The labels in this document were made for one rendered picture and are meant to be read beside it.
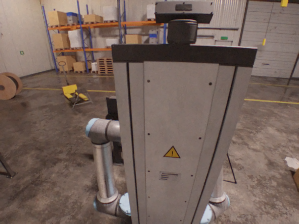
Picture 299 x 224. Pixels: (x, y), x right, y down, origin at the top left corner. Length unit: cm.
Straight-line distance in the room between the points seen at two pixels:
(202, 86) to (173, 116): 11
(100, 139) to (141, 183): 35
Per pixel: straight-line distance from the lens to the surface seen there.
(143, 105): 39
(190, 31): 35
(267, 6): 1215
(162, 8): 38
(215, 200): 117
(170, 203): 71
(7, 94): 757
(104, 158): 89
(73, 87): 632
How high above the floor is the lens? 178
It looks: 26 degrees down
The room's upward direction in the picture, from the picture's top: straight up
